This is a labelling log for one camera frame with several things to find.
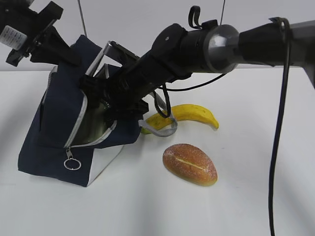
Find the brown bread roll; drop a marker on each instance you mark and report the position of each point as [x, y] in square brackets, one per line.
[190, 163]

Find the navy insulated lunch bag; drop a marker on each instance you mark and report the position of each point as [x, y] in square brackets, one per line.
[68, 139]

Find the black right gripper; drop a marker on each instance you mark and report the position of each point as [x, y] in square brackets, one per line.
[122, 92]

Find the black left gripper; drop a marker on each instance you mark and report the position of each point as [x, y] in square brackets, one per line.
[32, 34]

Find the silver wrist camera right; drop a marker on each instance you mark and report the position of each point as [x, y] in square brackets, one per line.
[120, 54]

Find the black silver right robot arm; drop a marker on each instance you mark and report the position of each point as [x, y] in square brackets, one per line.
[177, 53]

